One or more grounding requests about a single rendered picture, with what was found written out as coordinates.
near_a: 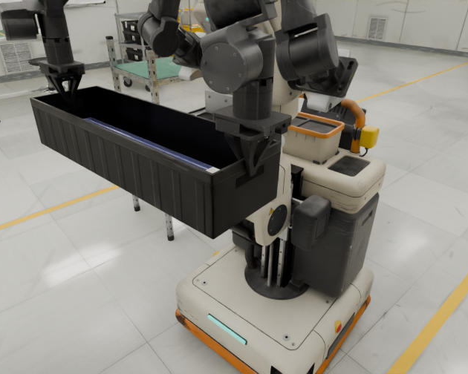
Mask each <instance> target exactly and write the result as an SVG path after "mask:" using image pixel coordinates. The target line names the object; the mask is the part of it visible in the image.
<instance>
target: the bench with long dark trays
mask: <svg viewBox="0 0 468 374"><path fill-rule="evenodd" d="M39 41H42V35H41V32H39V35H37V39H28V40H14V41H7V40H6V38H5V34H4V31H3V30H0V45H8V44H15V43H24V42H39ZM37 93H41V92H40V91H38V89H35V90H30V91H21V92H16V93H8V94H3V95H0V99H6V98H11V97H15V96H24V95H28V94H37Z"/></svg>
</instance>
